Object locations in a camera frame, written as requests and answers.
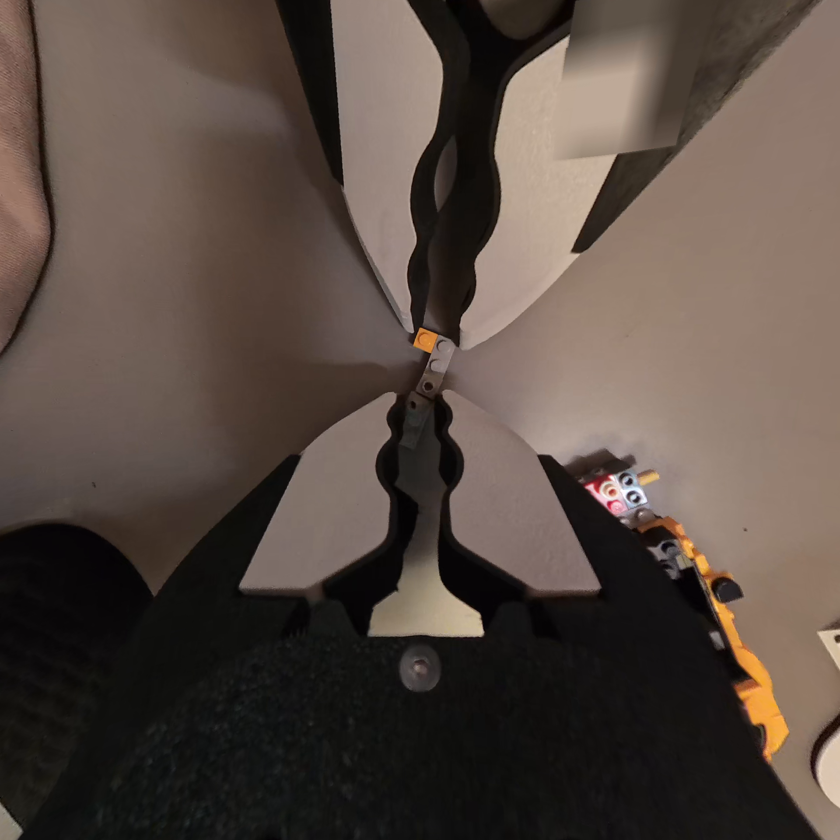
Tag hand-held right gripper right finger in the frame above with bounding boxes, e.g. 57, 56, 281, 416
436, 390, 602, 632

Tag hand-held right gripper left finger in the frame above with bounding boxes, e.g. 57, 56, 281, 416
238, 391, 421, 636

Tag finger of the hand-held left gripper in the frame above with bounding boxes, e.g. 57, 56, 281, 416
330, 0, 460, 332
433, 33, 619, 350

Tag grey lego plate orange ends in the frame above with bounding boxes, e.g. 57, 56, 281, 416
406, 327, 455, 454

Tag yellow lego car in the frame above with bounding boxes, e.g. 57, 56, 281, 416
567, 449, 790, 762

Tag person's pink garment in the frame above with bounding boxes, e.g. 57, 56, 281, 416
0, 0, 52, 355

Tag white book stand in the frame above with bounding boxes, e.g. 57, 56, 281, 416
810, 727, 840, 809

